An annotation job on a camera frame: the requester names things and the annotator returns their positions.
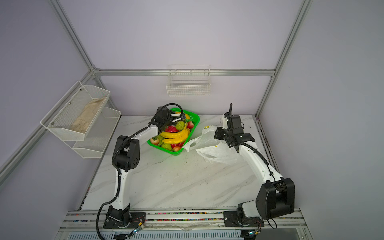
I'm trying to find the white lemon print plastic bag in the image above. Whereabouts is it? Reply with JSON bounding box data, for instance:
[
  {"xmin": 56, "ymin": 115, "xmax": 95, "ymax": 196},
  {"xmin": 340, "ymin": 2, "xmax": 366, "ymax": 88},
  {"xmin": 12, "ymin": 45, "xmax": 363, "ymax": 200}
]
[{"xmin": 182, "ymin": 126, "xmax": 243, "ymax": 165}]

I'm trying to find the yellow banana bunch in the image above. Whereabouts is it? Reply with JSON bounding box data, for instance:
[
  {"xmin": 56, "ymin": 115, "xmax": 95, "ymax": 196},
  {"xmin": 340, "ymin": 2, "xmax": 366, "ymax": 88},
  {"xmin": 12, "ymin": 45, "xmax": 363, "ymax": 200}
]
[
  {"xmin": 160, "ymin": 128, "xmax": 191, "ymax": 145},
  {"xmin": 174, "ymin": 112, "xmax": 191, "ymax": 120}
]

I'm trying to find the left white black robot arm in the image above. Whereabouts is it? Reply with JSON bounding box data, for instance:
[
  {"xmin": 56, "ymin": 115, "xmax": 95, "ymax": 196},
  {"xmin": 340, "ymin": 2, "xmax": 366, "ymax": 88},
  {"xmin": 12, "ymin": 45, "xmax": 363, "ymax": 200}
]
[{"xmin": 97, "ymin": 104, "xmax": 186, "ymax": 229}]

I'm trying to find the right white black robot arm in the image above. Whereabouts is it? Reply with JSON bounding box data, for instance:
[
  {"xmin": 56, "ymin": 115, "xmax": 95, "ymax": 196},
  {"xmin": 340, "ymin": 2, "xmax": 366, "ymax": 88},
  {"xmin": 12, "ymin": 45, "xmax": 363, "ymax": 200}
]
[{"xmin": 215, "ymin": 112, "xmax": 295, "ymax": 228}]

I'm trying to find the red dragon fruit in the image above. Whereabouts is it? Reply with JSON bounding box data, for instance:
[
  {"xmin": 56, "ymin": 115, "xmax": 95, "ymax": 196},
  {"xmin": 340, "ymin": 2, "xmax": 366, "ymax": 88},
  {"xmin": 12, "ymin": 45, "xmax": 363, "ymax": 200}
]
[{"xmin": 165, "ymin": 125, "xmax": 179, "ymax": 133}]

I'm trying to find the green pear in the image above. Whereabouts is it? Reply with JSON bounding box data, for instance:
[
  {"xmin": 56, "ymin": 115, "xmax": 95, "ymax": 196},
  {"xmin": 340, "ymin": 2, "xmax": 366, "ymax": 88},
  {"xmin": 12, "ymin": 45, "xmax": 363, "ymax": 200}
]
[{"xmin": 161, "ymin": 143, "xmax": 173, "ymax": 151}]

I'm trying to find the green plastic basket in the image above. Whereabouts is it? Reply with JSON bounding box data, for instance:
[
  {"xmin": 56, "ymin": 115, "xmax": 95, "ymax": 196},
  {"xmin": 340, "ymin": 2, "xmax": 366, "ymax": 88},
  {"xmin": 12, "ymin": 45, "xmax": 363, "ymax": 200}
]
[{"xmin": 147, "ymin": 108, "xmax": 200, "ymax": 156}]

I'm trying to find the lower white mesh shelf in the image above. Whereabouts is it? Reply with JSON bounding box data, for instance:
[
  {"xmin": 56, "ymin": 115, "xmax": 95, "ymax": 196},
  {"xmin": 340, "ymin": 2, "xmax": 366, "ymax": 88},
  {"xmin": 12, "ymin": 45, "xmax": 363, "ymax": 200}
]
[{"xmin": 73, "ymin": 107, "xmax": 121, "ymax": 159}]

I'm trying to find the white mesh shelf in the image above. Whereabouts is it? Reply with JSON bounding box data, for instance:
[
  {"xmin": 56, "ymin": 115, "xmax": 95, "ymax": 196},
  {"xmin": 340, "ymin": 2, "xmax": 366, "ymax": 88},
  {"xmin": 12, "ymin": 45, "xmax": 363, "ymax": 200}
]
[
  {"xmin": 73, "ymin": 107, "xmax": 121, "ymax": 159},
  {"xmin": 40, "ymin": 81, "xmax": 110, "ymax": 142}
]

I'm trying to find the beige cloth in shelf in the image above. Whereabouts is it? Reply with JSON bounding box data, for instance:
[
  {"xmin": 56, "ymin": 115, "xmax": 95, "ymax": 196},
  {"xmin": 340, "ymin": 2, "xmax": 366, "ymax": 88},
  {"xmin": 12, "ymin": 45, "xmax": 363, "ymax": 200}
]
[{"xmin": 70, "ymin": 97, "xmax": 106, "ymax": 134}]

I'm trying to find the upper white mesh shelf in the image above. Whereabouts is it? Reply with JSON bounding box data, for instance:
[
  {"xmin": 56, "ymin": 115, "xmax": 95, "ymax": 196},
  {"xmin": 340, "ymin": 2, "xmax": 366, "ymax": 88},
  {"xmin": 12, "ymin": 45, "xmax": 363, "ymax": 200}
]
[{"xmin": 40, "ymin": 81, "xmax": 110, "ymax": 142}]

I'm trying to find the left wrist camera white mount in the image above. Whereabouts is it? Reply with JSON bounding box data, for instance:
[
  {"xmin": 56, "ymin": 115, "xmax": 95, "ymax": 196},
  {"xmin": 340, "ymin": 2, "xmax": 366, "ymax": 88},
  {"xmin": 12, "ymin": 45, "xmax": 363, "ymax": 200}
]
[{"xmin": 170, "ymin": 113, "xmax": 182, "ymax": 122}]

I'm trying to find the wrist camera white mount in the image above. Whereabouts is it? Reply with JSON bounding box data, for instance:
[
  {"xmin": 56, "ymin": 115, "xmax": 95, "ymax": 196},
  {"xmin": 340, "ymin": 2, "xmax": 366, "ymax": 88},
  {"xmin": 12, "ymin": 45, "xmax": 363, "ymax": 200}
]
[
  {"xmin": 170, "ymin": 113, "xmax": 182, "ymax": 122},
  {"xmin": 222, "ymin": 112, "xmax": 229, "ymax": 130}
]

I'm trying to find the left black corrugated cable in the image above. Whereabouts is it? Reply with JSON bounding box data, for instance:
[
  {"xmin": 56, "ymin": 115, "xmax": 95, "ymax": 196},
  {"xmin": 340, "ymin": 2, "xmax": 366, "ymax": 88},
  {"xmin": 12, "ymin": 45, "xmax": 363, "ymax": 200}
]
[{"xmin": 95, "ymin": 103, "xmax": 184, "ymax": 240}]

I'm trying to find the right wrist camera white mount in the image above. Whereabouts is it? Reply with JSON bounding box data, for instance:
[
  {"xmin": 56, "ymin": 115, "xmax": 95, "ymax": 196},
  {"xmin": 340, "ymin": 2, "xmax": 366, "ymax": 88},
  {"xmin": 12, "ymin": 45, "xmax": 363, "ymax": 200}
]
[{"xmin": 222, "ymin": 112, "xmax": 229, "ymax": 130}]

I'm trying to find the right black cable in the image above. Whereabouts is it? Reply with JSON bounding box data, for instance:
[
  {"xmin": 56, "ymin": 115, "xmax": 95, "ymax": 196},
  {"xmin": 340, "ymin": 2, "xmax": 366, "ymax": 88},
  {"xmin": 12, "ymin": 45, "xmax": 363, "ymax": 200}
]
[{"xmin": 225, "ymin": 103, "xmax": 280, "ymax": 230}]

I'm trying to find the white wire wall basket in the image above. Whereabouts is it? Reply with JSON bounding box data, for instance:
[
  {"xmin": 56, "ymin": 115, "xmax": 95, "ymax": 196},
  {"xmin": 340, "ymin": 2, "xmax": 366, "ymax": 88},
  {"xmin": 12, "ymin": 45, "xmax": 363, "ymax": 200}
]
[{"xmin": 166, "ymin": 65, "xmax": 211, "ymax": 97}]

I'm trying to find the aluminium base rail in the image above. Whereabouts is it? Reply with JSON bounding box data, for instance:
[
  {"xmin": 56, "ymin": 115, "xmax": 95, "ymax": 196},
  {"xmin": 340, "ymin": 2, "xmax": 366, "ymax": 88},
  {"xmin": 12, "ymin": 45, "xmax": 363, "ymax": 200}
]
[{"xmin": 55, "ymin": 209, "xmax": 313, "ymax": 240}]

